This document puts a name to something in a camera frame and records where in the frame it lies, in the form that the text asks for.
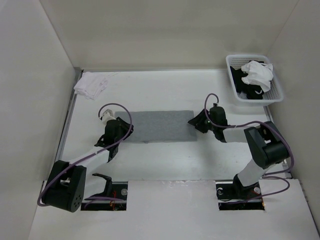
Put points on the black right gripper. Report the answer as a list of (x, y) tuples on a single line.
[(197, 121)]

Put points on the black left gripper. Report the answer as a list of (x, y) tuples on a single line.
[(126, 128)]

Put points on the grey tank top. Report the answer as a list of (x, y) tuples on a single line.
[(162, 126)]

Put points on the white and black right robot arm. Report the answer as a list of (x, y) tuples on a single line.
[(263, 139)]

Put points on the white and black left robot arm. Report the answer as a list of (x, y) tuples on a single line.
[(72, 182)]

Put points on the folded white tank top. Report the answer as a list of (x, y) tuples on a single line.
[(91, 84)]

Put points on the crumpled white tank top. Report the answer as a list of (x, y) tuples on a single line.
[(258, 74)]

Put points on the black garment in basket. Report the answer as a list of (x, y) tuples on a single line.
[(246, 88)]

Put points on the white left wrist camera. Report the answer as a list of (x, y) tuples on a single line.
[(107, 115)]

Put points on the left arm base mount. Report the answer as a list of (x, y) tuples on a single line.
[(101, 193)]

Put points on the metal table edge rail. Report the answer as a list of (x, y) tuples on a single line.
[(69, 111)]

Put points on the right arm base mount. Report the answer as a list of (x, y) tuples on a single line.
[(231, 200)]

